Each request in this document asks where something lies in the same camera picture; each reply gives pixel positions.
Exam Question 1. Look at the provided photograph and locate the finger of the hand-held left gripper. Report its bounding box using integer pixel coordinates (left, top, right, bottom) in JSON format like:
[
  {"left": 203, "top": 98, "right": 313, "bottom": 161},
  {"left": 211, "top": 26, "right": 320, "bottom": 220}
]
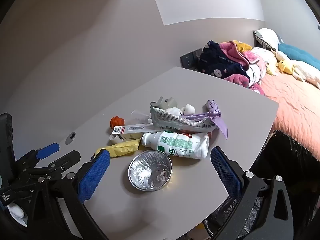
[
  {"left": 31, "top": 150, "right": 82, "bottom": 180},
  {"left": 15, "top": 142, "right": 60, "bottom": 170}
]

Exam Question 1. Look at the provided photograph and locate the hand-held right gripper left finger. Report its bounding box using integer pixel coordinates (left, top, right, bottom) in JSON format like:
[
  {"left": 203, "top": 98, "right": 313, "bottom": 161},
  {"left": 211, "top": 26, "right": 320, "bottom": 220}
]
[{"left": 26, "top": 149, "right": 110, "bottom": 240}]

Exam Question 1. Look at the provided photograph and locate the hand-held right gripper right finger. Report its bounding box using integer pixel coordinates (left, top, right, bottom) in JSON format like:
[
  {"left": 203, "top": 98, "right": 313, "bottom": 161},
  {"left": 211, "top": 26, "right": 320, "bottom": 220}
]
[{"left": 210, "top": 146, "right": 294, "bottom": 240}]

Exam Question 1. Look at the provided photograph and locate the yellow wrapper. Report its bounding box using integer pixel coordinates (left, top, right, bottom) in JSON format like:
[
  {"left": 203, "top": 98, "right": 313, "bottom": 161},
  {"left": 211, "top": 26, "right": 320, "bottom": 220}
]
[{"left": 94, "top": 138, "right": 142, "bottom": 158}]

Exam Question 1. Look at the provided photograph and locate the white plastic bottle green label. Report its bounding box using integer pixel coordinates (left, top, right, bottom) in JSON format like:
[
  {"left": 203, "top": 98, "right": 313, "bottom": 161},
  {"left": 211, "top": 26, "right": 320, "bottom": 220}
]
[{"left": 141, "top": 130, "right": 209, "bottom": 160}]

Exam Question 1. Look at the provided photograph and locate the silver foil bowl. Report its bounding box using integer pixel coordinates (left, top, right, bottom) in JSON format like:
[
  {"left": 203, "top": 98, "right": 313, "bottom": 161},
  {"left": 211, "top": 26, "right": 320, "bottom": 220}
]
[{"left": 128, "top": 149, "right": 173, "bottom": 192}]

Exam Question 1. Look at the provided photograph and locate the white printed cardboard box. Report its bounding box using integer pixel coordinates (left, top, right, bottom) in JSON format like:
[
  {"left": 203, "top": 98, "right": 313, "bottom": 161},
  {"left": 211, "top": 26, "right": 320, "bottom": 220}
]
[{"left": 112, "top": 122, "right": 153, "bottom": 135}]

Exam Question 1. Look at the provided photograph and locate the purple plastic bag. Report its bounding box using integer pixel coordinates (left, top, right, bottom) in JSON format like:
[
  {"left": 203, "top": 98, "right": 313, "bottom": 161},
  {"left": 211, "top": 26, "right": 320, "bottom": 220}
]
[{"left": 180, "top": 99, "right": 229, "bottom": 140}]

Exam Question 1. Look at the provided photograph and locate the black trash bag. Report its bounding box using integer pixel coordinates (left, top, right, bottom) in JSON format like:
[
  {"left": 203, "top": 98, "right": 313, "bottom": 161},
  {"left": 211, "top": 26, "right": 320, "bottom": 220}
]
[{"left": 204, "top": 129, "right": 320, "bottom": 240}]

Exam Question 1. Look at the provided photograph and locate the silver snack wrapper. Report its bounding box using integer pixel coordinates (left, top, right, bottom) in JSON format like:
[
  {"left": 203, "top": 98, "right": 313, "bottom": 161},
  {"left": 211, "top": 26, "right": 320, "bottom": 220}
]
[{"left": 149, "top": 105, "right": 217, "bottom": 133}]

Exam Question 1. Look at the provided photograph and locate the person's left hand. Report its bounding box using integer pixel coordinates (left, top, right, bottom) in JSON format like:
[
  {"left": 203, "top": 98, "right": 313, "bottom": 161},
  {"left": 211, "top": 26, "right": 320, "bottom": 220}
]
[{"left": 7, "top": 202, "right": 27, "bottom": 227}]

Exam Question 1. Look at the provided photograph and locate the orange bottle cap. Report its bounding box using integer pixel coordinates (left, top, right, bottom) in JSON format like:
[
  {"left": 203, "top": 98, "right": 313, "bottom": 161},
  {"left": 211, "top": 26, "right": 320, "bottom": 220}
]
[{"left": 110, "top": 116, "right": 125, "bottom": 128}]

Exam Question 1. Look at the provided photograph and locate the clear plastic packaging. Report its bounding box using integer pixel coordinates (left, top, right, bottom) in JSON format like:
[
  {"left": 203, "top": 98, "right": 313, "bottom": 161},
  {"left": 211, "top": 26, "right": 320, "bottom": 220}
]
[{"left": 131, "top": 109, "right": 153, "bottom": 124}]

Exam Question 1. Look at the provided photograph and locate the translucent grey plastic piece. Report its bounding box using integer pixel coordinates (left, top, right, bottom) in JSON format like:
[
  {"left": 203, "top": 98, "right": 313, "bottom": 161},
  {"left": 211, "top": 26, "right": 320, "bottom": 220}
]
[{"left": 150, "top": 96, "right": 178, "bottom": 110}]

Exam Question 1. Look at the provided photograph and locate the pink cartoon printed blanket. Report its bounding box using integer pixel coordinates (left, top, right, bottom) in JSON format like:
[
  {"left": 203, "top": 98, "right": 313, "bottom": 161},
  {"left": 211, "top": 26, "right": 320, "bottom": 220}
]
[{"left": 224, "top": 74, "right": 265, "bottom": 96}]

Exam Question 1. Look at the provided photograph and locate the orange bedsheet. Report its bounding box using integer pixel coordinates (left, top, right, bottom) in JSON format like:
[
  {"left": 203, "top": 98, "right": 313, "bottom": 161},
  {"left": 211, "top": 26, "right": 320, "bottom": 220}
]
[{"left": 259, "top": 72, "right": 320, "bottom": 160}]

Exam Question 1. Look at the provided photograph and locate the navy printed fleece garment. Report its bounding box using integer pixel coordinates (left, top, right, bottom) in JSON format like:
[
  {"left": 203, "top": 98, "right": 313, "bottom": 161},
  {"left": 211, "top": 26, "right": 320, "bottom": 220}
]
[{"left": 196, "top": 40, "right": 250, "bottom": 80}]

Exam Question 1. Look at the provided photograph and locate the pink white striped blanket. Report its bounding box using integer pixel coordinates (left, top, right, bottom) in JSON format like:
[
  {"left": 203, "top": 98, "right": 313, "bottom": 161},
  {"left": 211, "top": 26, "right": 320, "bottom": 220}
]
[{"left": 244, "top": 51, "right": 267, "bottom": 85}]

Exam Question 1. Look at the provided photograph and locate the bright pink fleece garment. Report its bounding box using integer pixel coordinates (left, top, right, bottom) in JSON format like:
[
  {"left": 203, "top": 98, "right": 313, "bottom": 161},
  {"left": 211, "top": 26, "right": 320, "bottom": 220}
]
[{"left": 220, "top": 41, "right": 250, "bottom": 70}]

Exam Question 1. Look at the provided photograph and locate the yellow duck plush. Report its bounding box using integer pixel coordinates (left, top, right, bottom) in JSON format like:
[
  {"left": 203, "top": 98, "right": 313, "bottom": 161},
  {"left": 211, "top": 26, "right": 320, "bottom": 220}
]
[{"left": 277, "top": 60, "right": 294, "bottom": 75}]

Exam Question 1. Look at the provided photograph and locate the white dotted pillow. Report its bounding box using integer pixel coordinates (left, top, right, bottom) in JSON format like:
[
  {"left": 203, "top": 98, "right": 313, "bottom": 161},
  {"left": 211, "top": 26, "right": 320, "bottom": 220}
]
[{"left": 251, "top": 46, "right": 278, "bottom": 65}]

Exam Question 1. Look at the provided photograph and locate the yellow garment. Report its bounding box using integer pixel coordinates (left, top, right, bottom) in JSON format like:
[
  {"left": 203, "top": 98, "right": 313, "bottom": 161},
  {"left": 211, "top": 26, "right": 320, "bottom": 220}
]
[{"left": 232, "top": 40, "right": 252, "bottom": 53}]

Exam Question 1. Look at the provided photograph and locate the white goose plush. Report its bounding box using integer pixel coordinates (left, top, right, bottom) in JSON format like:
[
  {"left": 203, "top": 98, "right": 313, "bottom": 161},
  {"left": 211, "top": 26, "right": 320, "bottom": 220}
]
[{"left": 271, "top": 49, "right": 320, "bottom": 89}]

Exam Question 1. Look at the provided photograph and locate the teal cushion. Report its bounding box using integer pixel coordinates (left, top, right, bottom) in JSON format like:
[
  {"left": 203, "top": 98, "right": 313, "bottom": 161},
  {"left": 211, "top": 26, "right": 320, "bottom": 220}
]
[{"left": 277, "top": 42, "right": 320, "bottom": 70}]

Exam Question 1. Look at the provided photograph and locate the checked patchwork pillow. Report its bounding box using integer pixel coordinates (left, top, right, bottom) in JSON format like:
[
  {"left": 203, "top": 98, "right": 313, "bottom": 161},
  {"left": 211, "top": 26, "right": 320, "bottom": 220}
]
[{"left": 253, "top": 28, "right": 283, "bottom": 52}]

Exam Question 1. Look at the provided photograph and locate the grey table cable grommet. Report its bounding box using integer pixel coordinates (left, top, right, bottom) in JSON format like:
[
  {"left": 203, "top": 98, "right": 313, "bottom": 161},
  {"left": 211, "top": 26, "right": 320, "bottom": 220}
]
[{"left": 65, "top": 131, "right": 76, "bottom": 145}]

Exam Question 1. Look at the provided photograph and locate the black wall socket panel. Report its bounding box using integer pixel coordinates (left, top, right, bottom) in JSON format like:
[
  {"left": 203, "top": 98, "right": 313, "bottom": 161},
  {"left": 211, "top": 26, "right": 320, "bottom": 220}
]
[{"left": 180, "top": 48, "right": 203, "bottom": 69}]

